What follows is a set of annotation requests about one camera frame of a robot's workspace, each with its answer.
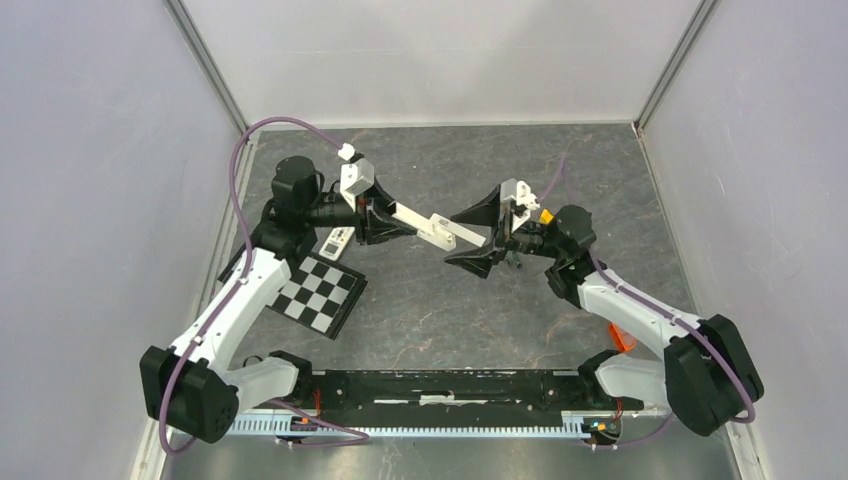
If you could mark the white remote battery cover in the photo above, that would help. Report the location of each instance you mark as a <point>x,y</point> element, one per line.
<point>466,234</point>

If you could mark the orange translucent semicircle block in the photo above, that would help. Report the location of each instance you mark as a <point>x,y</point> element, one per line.
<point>622,340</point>

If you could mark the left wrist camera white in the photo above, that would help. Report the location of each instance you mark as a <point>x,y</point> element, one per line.
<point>356,174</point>

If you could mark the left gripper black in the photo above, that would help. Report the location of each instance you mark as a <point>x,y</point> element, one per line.
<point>373,229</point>

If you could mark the black white checkerboard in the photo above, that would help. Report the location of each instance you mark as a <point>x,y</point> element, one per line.
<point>318,294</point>

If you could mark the white toothed cable duct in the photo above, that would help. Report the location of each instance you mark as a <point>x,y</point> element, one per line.
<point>285,424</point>

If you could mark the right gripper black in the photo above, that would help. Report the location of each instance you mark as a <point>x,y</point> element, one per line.
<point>486,213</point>

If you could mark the yellow curved block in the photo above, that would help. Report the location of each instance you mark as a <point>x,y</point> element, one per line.
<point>546,217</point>

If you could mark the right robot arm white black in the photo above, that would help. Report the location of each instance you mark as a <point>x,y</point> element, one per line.
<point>703,371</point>

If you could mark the white remote with buttons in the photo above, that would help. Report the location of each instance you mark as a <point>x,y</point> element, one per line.
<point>336,243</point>

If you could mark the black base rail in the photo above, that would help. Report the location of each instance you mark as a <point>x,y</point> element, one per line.
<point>452,398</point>

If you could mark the white black remote control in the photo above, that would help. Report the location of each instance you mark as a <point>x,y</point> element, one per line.
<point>426,229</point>

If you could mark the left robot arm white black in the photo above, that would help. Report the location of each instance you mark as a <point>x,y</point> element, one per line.
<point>188,386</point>

